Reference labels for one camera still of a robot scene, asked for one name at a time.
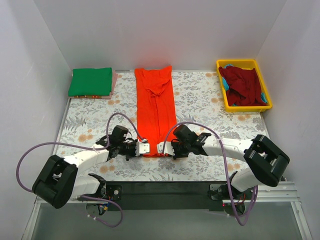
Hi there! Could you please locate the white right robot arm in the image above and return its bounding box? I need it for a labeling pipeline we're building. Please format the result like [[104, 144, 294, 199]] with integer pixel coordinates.
[[171, 124, 290, 199]]

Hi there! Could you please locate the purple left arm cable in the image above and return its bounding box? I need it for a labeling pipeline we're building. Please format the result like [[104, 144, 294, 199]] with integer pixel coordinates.
[[16, 112, 148, 228]]

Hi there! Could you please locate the folded pink t shirt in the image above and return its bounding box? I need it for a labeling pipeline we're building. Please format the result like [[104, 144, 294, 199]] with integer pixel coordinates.
[[76, 70, 119, 100]]

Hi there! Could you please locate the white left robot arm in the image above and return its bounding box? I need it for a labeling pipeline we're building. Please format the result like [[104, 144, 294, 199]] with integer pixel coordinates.
[[31, 125, 138, 209]]

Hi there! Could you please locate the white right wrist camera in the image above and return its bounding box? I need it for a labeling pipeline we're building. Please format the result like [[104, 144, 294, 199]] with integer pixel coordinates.
[[156, 141, 175, 157]]

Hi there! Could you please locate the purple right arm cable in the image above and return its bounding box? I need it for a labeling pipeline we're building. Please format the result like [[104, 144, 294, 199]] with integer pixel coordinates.
[[161, 121, 259, 227]]

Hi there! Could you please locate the floral patterned table mat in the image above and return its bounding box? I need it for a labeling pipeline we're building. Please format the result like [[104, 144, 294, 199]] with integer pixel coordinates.
[[54, 71, 267, 181]]

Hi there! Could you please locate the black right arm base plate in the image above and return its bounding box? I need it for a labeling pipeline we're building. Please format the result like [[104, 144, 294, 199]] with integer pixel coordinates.
[[207, 183, 254, 201]]

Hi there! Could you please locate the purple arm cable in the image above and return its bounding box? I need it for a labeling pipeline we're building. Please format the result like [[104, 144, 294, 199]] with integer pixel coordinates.
[[161, 121, 259, 227], [16, 112, 148, 228]]

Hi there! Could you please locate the yellow plastic bin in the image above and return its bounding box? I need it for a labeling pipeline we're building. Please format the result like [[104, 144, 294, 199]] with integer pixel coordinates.
[[216, 59, 272, 113]]

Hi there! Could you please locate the dark red t shirt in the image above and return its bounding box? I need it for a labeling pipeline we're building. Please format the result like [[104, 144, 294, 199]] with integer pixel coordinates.
[[218, 66, 263, 107]]

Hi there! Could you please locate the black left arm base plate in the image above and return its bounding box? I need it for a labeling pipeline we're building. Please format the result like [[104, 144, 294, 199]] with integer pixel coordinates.
[[101, 184, 123, 202]]

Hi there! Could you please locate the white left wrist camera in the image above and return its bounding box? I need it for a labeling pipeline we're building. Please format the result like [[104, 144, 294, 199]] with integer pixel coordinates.
[[135, 139, 150, 157]]

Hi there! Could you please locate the orange t shirt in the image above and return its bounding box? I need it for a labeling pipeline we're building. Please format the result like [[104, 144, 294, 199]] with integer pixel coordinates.
[[134, 65, 177, 158]]

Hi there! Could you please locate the folded green t shirt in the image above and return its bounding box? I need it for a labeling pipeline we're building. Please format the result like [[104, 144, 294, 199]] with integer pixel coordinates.
[[68, 67, 113, 97]]

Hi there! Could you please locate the aluminium frame rail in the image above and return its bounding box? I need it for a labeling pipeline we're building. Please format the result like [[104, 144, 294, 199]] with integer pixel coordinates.
[[23, 181, 312, 240]]

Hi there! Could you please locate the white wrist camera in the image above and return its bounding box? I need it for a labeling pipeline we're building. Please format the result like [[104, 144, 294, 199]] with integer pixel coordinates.
[[135, 139, 150, 157], [156, 141, 175, 157]]

